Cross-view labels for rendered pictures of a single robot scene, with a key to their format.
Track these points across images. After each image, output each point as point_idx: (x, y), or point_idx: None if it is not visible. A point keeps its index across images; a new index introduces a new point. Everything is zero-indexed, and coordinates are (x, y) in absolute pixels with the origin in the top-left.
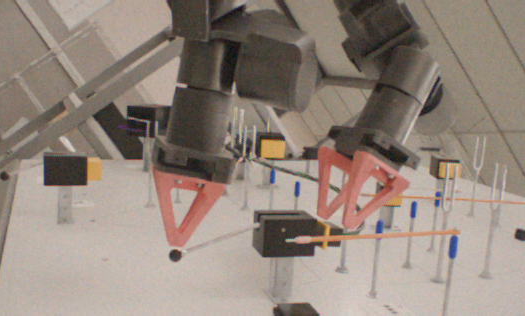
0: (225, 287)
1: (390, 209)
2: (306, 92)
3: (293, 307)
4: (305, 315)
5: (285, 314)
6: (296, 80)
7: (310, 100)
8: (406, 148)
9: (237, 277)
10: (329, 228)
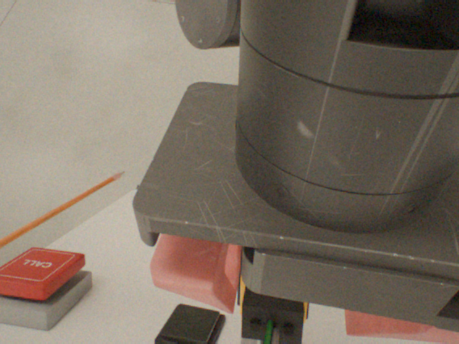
0: (324, 315)
1: None
2: (205, 15)
3: (198, 318)
4: (170, 317)
5: (187, 304)
6: (175, 2)
7: (222, 27)
8: (158, 146)
9: (369, 343)
10: (241, 279)
